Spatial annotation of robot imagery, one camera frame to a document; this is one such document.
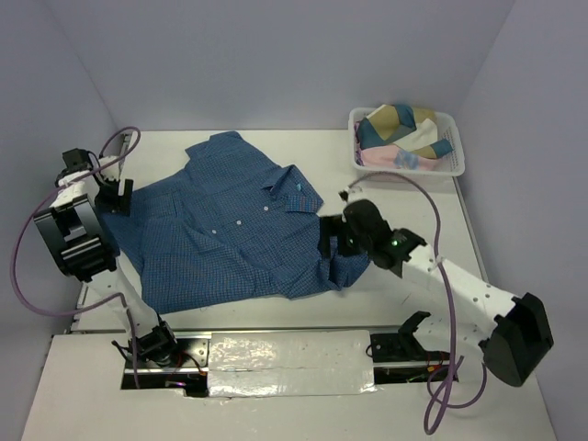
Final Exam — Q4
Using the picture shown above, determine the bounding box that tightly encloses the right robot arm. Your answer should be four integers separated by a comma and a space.
318, 199, 554, 387

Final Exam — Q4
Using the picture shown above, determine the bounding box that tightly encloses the white plastic laundry basket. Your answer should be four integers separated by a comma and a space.
348, 105, 466, 181

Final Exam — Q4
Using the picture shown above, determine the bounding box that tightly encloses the silver foil tape panel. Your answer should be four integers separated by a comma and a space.
208, 330, 377, 398

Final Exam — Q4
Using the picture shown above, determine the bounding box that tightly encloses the pink shirt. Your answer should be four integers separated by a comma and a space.
356, 119, 454, 171

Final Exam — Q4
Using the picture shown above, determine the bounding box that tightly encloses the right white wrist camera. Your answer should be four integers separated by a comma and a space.
338, 187, 354, 204

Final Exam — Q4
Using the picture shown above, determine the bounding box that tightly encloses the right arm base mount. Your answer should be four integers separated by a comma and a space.
365, 311, 449, 385

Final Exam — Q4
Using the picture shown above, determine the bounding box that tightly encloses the blue checked long sleeve shirt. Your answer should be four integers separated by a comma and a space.
104, 131, 369, 314

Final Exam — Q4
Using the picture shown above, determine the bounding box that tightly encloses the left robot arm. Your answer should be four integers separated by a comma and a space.
33, 149, 180, 367

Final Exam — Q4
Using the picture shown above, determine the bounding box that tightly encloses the teal tan patterned shirt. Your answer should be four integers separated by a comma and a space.
355, 105, 453, 160

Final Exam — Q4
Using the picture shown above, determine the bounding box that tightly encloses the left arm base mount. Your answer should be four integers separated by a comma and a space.
120, 334, 211, 398

